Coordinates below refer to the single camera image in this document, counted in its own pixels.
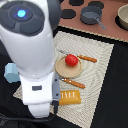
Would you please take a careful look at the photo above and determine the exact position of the beige bowl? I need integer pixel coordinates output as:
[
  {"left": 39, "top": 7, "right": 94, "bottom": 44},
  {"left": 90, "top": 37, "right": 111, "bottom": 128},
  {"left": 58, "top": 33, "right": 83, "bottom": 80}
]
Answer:
[{"left": 118, "top": 4, "right": 128, "bottom": 30}]

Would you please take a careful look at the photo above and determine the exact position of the fork with orange handle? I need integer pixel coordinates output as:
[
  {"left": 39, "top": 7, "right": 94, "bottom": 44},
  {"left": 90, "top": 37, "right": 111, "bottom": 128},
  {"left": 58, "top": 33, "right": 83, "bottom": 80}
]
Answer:
[{"left": 59, "top": 77, "right": 85, "bottom": 89}]

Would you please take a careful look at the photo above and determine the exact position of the knife with orange handle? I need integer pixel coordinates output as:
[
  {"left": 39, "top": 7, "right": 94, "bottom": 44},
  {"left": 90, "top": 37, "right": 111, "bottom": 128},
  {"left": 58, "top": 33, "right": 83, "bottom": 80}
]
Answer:
[{"left": 57, "top": 49, "right": 97, "bottom": 63}]

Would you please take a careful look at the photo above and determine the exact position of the round wooden plate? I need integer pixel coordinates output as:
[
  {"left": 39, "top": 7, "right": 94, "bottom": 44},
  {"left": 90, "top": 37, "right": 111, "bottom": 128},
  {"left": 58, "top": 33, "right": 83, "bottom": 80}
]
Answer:
[{"left": 55, "top": 56, "right": 83, "bottom": 78}]

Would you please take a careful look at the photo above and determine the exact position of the brown stove top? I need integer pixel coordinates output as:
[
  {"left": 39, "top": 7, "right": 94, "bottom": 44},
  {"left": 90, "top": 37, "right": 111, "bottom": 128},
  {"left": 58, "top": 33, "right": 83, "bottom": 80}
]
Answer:
[{"left": 59, "top": 0, "right": 128, "bottom": 42}]

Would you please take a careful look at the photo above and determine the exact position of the orange bread loaf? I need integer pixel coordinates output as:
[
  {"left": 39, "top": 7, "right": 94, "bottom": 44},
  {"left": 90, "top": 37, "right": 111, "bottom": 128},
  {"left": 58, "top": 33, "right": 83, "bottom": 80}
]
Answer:
[{"left": 59, "top": 90, "right": 81, "bottom": 105}]

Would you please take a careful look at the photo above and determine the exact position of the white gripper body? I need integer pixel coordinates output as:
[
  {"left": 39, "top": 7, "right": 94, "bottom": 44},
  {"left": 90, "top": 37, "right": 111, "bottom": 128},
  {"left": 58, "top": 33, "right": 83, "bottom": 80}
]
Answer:
[{"left": 18, "top": 71, "right": 62, "bottom": 119}]

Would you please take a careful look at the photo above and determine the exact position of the light blue cup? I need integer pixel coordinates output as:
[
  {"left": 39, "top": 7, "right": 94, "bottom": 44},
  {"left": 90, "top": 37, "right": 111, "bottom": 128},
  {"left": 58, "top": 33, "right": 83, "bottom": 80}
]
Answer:
[{"left": 4, "top": 63, "right": 19, "bottom": 83}]

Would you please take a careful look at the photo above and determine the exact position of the woven beige placemat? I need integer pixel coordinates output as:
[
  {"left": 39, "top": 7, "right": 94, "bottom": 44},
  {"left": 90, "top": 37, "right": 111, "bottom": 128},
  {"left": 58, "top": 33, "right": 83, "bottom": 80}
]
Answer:
[{"left": 12, "top": 30, "right": 115, "bottom": 128}]

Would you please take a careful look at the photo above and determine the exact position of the red tomato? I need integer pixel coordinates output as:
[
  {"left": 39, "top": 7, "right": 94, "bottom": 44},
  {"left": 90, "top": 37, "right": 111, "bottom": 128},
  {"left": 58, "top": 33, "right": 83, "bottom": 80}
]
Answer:
[{"left": 65, "top": 54, "right": 78, "bottom": 66}]

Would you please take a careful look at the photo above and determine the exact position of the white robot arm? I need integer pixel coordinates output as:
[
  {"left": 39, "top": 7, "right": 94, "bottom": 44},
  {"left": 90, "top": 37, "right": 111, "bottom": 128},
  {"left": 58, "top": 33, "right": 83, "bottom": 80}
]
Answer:
[{"left": 0, "top": 0, "right": 61, "bottom": 118}]

